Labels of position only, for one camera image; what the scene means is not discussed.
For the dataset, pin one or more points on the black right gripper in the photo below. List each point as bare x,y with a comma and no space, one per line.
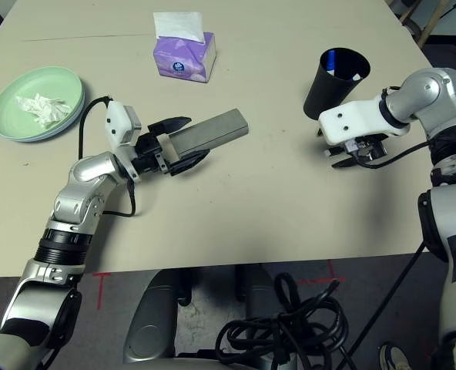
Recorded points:
370,148

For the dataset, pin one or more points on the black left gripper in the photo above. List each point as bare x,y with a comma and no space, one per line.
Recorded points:
147,154

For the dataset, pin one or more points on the grey glasses case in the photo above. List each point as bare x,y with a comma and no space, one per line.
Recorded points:
212,133

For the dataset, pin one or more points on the white marker blue cap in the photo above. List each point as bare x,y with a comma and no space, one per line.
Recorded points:
356,77

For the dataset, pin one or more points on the white tissue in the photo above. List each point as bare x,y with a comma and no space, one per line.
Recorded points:
43,109

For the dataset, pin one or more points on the light green plate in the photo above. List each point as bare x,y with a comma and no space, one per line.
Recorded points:
12,119

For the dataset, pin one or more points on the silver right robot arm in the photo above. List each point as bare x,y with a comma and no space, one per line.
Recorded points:
436,96

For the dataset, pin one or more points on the black cup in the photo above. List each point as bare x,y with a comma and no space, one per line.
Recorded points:
324,96

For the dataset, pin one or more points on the purple tissue pack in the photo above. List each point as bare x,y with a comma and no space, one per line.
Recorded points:
182,61

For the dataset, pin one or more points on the grey robot right leg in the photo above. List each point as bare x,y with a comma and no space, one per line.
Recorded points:
259,289

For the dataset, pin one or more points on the grey robot leg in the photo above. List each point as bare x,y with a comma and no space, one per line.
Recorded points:
259,289
151,320

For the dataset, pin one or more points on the wooden chair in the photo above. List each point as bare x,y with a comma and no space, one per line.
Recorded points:
432,23

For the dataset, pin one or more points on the grey robot left leg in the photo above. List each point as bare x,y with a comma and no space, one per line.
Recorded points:
151,320

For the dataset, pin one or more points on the white sneaker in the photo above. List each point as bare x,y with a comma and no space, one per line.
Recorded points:
391,356

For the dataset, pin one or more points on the grey robot torso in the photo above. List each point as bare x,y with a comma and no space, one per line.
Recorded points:
235,364

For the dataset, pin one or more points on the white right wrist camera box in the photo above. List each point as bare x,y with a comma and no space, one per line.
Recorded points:
355,119

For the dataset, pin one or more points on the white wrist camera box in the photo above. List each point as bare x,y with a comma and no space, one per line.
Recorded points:
118,123
355,119

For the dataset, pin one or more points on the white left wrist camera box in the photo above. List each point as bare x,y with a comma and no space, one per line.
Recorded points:
118,123

